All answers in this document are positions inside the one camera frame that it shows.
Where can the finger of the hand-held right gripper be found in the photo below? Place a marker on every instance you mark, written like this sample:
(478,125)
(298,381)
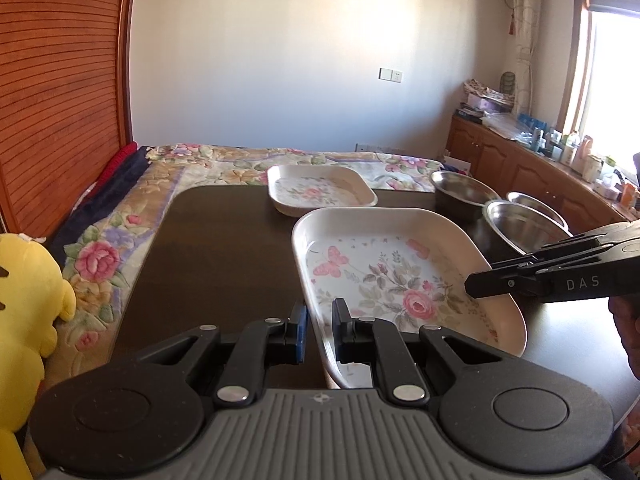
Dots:
(505,282)
(565,247)

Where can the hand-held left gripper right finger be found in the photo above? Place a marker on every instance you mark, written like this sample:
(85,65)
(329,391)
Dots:
(342,330)

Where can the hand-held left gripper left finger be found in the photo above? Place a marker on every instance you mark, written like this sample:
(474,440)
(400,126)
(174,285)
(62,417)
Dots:
(300,332)

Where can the wide steel bowl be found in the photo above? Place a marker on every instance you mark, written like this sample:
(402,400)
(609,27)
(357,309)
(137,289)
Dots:
(520,230)

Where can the large floral square plate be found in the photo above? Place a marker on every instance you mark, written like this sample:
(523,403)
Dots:
(400,270)

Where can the deep steel bowl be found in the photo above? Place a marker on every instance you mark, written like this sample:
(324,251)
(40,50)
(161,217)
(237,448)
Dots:
(460,200)

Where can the small floral square plate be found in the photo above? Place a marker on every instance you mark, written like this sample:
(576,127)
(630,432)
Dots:
(320,190)

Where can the person's right hand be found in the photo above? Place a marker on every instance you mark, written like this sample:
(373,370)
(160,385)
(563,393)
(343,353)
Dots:
(629,327)

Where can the row of toiletry bottles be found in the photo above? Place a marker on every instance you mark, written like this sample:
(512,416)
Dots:
(580,152)

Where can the wooden cabinet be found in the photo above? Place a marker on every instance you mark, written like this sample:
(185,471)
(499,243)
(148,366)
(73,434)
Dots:
(500,160)

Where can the clear plastic bags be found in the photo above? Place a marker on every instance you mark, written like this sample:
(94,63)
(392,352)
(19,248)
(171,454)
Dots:
(505,127)

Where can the pile of boxes and papers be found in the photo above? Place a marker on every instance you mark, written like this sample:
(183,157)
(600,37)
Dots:
(487,97)

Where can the window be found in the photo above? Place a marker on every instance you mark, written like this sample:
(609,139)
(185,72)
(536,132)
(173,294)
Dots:
(615,85)

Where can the floral blanket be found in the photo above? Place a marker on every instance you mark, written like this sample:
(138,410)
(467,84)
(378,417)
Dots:
(100,260)

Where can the patterned curtain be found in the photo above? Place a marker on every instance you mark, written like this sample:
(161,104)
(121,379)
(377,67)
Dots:
(525,20)

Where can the red curtain tassel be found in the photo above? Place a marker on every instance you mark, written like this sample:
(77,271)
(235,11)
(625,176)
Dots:
(511,22)

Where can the red cloth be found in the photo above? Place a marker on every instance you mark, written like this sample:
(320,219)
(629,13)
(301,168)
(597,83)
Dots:
(120,156)

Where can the yellow plush toy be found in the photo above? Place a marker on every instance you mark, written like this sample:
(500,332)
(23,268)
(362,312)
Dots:
(25,310)

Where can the slatted wooden wardrobe door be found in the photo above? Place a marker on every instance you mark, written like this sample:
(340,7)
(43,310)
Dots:
(60,85)

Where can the wall socket strip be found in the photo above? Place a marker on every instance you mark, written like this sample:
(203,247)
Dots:
(375,147)

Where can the white wall switch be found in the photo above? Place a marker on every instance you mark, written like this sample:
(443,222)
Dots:
(390,74)

